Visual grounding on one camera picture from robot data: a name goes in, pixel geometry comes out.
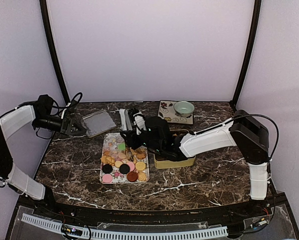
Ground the pink sandwich cookie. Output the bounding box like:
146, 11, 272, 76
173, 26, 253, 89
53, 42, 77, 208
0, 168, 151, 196
127, 161, 135, 172
102, 173, 113, 184

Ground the swirl butter cookie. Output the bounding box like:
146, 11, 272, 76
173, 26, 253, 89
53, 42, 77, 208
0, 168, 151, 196
137, 172, 148, 182

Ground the white slotted cable duct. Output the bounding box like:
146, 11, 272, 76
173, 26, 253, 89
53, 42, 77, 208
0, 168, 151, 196
21, 213, 229, 240

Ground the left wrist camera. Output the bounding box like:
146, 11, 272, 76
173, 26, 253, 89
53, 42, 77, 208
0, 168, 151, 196
58, 102, 72, 119

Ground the dotted round yellow biscuit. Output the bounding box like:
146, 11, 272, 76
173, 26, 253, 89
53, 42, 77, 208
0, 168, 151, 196
135, 161, 147, 172

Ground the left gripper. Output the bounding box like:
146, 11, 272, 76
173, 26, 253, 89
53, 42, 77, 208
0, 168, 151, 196
34, 114, 86, 136

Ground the green sandwich cookie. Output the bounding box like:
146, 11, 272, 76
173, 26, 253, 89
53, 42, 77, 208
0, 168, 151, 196
117, 142, 126, 151

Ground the gold cookie tin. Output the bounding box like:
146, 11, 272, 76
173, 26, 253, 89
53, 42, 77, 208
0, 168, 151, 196
153, 129, 197, 170

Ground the floral cookie tray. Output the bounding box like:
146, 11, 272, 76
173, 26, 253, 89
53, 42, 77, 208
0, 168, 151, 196
99, 133, 150, 185

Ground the square floral plate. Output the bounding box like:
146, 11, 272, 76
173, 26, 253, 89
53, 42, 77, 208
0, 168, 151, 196
158, 100, 194, 125

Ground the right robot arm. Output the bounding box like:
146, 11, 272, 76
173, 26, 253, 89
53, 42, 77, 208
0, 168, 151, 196
119, 108, 271, 217

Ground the light green ceramic bowl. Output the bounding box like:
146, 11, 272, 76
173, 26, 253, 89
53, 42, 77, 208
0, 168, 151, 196
173, 101, 195, 118

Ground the brown chocolate cookie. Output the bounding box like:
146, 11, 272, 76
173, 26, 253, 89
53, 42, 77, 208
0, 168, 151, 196
126, 171, 138, 182

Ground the black sandwich cookie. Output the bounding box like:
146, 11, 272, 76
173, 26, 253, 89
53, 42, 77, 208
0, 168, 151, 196
102, 164, 113, 174
119, 163, 131, 175

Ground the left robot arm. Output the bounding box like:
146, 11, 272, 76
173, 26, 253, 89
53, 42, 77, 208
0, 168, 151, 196
0, 92, 86, 218

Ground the silver tin lid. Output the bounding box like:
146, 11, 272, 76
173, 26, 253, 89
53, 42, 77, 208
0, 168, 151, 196
81, 109, 117, 138

